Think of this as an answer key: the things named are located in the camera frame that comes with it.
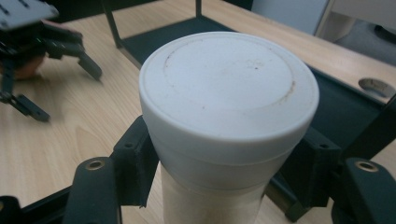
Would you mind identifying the black metal shelf rack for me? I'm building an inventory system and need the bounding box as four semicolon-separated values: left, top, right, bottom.
101;0;396;222

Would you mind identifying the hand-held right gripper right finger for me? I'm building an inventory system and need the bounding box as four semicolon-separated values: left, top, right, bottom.
279;125;342;216

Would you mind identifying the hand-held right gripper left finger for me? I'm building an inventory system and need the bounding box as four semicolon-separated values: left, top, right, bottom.
110;115;160;208

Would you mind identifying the light wooden cabinet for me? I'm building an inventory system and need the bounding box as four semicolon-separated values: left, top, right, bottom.
314;0;396;39

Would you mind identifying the grey table cable grommet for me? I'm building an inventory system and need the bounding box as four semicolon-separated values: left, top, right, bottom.
358;77;396;99

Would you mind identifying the white lidded beige canister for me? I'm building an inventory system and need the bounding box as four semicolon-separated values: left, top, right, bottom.
138;31;320;224

